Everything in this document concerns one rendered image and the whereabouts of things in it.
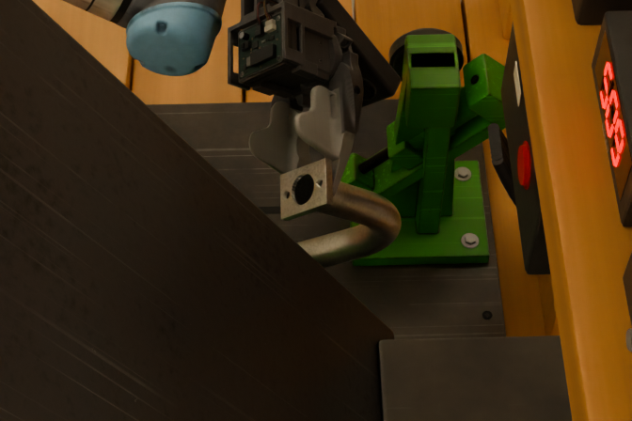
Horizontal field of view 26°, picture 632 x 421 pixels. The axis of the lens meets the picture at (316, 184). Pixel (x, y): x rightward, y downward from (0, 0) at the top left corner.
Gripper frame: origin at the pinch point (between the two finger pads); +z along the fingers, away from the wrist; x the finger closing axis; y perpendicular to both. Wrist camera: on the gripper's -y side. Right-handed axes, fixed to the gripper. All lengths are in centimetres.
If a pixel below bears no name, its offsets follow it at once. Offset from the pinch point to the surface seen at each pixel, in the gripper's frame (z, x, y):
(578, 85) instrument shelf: 4.7, 33.9, 11.8
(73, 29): -37, -54, -11
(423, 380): 17.2, 8.7, -2.0
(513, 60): -3.7, 22.2, 2.1
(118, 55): -33, -49, -15
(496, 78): -16.3, 1.5, -23.4
